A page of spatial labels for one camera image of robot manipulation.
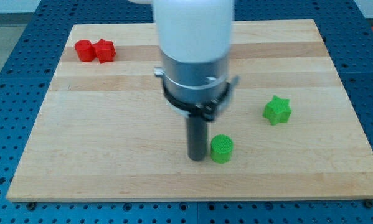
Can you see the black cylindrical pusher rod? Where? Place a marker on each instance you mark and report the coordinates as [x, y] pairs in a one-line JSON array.
[[196, 130]]

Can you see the green cylinder block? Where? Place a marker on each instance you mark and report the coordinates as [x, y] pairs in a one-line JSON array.
[[221, 148]]

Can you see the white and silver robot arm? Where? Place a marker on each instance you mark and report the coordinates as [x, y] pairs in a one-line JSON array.
[[195, 40]]

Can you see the green star block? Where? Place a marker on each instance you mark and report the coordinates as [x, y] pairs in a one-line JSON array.
[[277, 110]]

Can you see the red star block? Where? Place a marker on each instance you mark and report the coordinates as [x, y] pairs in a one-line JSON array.
[[104, 50]]

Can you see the light wooden board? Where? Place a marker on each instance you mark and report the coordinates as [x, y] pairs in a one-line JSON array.
[[104, 132]]

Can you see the red cylinder block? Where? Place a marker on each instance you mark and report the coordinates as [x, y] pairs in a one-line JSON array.
[[85, 50]]

